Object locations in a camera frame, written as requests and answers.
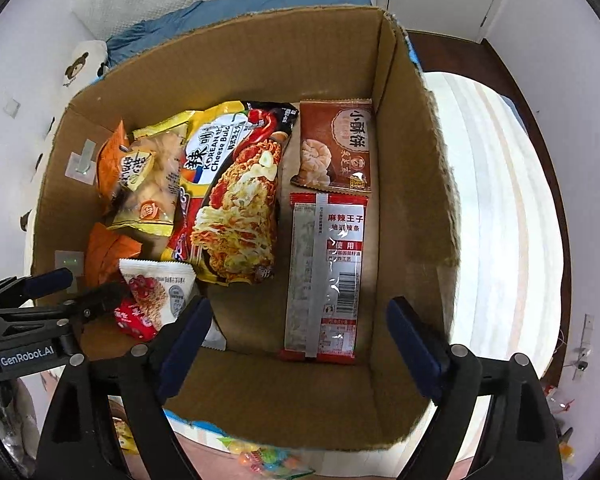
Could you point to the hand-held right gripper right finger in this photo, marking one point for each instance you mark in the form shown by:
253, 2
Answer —
415, 350

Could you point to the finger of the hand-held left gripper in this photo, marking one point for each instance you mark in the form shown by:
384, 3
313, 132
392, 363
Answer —
47, 282
100, 302

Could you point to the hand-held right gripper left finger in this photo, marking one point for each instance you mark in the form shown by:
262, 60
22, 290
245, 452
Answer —
185, 350

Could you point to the plain white snack packet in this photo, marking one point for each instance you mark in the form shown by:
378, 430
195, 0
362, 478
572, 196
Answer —
215, 337

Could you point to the small red snack packet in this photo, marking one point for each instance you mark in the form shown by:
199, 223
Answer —
135, 322

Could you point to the orange crinkled chip bag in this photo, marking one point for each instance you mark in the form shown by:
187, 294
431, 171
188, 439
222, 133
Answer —
110, 255

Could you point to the white meat floss bread packet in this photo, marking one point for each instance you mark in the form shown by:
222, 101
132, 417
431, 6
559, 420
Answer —
155, 290

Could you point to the long red white snack packet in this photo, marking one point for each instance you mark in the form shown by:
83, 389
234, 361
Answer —
325, 280

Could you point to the yellow cracker packet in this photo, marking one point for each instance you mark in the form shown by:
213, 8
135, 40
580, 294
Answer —
145, 180

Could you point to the orange snack packet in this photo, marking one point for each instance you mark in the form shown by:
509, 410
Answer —
111, 160

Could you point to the cardboard box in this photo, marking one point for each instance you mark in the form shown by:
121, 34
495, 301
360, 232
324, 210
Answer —
420, 210

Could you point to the yellow red instant noodle packet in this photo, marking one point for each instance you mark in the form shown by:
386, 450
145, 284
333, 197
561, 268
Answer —
235, 210

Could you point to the brown pastry packet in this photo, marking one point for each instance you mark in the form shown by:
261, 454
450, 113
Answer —
330, 145

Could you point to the yellow cartoon snack packet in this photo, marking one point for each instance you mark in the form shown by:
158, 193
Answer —
125, 437

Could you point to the clear bag of colourful candy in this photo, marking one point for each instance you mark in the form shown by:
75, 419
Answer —
265, 462

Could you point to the clear plastic bag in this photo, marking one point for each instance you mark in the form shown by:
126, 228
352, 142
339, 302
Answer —
562, 435

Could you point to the white power strip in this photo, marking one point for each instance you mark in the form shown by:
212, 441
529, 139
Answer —
586, 332

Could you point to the white bear print pillow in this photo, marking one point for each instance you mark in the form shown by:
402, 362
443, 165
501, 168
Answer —
80, 60

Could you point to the blue pillow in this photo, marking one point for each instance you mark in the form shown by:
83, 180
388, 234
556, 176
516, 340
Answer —
230, 15

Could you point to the white wall socket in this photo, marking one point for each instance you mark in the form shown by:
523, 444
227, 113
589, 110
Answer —
12, 108

